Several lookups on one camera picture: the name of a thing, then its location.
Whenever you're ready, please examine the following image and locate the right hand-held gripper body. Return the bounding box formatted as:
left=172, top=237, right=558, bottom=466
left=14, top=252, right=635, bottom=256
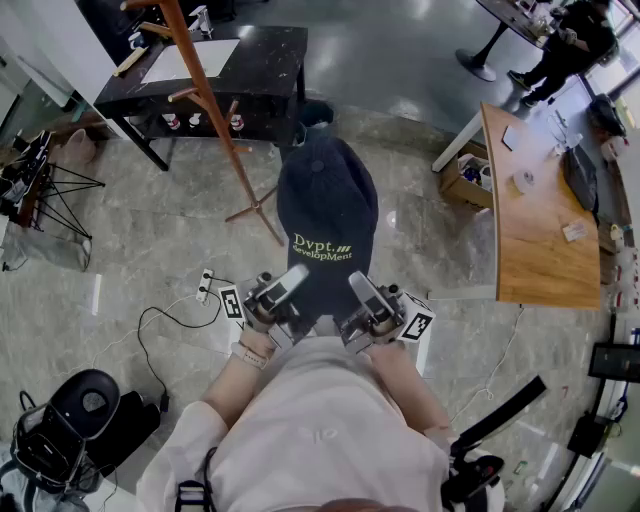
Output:
left=340, top=283, right=436, bottom=356

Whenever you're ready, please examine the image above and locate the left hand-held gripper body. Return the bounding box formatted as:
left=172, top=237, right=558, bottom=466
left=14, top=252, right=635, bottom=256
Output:
left=218, top=272, right=315, bottom=351

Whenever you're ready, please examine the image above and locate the navy baseball cap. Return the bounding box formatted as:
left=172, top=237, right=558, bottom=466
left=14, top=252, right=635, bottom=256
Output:
left=276, top=135, right=380, bottom=321

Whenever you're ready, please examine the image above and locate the wooden coat rack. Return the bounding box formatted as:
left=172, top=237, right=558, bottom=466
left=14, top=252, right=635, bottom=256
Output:
left=121, top=0, right=286, bottom=247

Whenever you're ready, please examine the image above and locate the person's right forearm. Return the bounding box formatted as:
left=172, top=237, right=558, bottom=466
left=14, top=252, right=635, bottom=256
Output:
left=367, top=342, right=454, bottom=434

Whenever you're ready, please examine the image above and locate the person's left forearm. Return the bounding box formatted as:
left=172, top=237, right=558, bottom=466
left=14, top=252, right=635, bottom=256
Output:
left=201, top=349, right=281, bottom=431

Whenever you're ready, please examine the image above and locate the person's left hand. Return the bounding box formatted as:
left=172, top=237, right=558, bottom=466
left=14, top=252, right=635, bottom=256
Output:
left=238, top=325, right=277, bottom=355

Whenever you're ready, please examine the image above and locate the white power strip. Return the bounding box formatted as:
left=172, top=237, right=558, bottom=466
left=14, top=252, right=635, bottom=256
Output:
left=195, top=268, right=216, bottom=303

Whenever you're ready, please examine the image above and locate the person's white shirt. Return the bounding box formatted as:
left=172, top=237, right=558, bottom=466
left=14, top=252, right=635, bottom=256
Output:
left=135, top=335, right=501, bottom=512

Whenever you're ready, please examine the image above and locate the open cardboard box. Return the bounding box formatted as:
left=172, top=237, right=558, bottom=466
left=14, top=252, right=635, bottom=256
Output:
left=438, top=141, right=496, bottom=212

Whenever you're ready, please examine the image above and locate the curved wooden desk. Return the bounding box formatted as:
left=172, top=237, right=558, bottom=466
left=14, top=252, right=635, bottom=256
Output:
left=431, top=101, right=602, bottom=312

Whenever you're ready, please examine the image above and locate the black hip controller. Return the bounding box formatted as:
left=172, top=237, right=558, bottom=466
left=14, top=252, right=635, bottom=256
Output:
left=439, top=447, right=506, bottom=512

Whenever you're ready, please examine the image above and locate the black trash bin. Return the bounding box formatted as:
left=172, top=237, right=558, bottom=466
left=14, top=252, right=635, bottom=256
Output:
left=298, top=101, right=336, bottom=147

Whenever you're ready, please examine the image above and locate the black fabric bag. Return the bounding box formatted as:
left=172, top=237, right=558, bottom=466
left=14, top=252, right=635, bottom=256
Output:
left=87, top=389, right=162, bottom=466

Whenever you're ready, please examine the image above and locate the black monitor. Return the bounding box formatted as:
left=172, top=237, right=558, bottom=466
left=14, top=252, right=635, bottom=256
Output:
left=587, top=342, right=640, bottom=385

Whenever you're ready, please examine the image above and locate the black marble sink table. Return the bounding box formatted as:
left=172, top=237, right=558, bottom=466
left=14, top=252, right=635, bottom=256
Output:
left=93, top=24, right=309, bottom=172

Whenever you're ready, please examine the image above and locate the black bag on desk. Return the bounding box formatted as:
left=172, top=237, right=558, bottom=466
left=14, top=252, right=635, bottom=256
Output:
left=563, top=146, right=600, bottom=212

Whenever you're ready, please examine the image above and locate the white box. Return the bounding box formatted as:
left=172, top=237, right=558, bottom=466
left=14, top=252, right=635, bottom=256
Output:
left=74, top=439, right=161, bottom=512

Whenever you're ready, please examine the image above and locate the white paper sheet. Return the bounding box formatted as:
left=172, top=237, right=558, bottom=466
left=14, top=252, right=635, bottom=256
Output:
left=139, top=38, right=242, bottom=85

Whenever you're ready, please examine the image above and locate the hairpin leg table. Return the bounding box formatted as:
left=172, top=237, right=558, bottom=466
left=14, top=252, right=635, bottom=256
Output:
left=0, top=130, right=107, bottom=242

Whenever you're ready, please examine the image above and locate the light wooden board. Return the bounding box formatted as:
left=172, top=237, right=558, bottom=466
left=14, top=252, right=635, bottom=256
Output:
left=112, top=47, right=151, bottom=78

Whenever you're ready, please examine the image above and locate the chrome faucet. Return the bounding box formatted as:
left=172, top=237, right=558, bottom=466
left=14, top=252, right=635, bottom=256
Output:
left=188, top=5, right=215, bottom=37

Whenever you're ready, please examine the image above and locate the black backpack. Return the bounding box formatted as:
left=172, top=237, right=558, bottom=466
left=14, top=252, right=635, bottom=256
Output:
left=588, top=93, right=628, bottom=137

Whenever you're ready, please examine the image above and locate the black power cable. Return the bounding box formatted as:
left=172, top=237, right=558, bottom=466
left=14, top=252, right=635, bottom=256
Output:
left=137, top=302, right=224, bottom=401

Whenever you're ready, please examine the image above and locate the black flat strap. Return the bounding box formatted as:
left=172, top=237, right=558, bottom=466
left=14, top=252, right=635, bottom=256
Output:
left=448, top=375, right=548, bottom=451

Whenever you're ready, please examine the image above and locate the black chest strap buckle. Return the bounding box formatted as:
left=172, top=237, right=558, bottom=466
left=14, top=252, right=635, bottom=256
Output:
left=175, top=479, right=207, bottom=512

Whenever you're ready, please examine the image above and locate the black pedestal table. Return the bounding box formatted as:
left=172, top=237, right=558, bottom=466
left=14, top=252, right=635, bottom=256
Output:
left=453, top=0, right=556, bottom=83

